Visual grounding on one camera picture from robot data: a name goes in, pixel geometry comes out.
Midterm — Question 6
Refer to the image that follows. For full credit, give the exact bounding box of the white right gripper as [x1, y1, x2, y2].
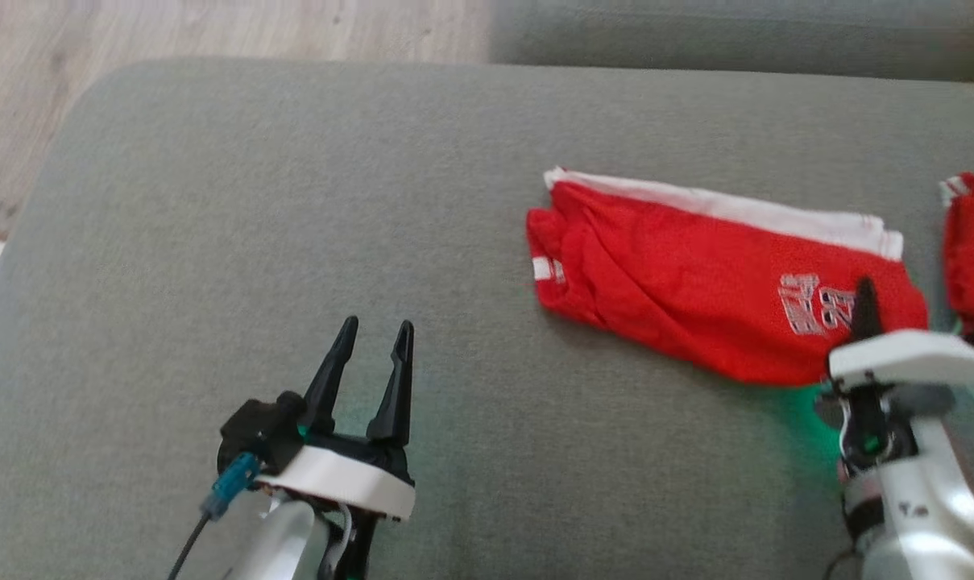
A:
[813, 276, 974, 485]

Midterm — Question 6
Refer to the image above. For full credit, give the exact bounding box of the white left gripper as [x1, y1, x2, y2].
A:
[257, 316, 417, 580]

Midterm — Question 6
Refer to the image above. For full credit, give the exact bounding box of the red shorts white stripe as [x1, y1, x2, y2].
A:
[525, 167, 929, 386]

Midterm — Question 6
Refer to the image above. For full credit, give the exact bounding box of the grey sofa seat cushion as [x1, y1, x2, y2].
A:
[0, 58, 974, 580]

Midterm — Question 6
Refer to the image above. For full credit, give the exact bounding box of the grey sofa back cushion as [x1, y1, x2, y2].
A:
[491, 0, 974, 83]

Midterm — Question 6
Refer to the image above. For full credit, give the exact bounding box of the black left cable blue plug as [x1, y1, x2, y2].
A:
[168, 451, 262, 580]

